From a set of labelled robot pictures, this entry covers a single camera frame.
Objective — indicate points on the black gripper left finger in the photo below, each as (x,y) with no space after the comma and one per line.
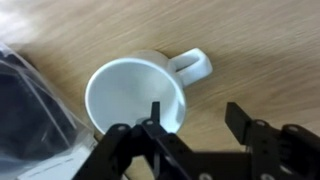
(133,153)

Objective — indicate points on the black item in plastic bag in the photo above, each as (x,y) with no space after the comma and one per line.
(30,116)

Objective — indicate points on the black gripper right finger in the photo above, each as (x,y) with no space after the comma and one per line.
(283,153)

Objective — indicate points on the white ceramic mug with print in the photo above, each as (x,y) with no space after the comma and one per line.
(133,93)

